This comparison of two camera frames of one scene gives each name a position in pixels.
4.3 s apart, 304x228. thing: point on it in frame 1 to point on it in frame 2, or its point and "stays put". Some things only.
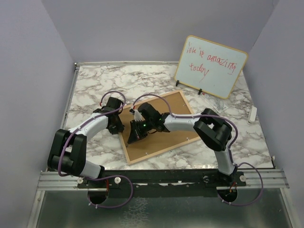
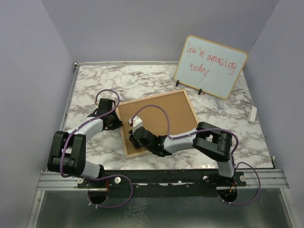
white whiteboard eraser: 252,114 stays put
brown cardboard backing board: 172,104 stays put
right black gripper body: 149,126 to 137,144
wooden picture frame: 146,136 stays put
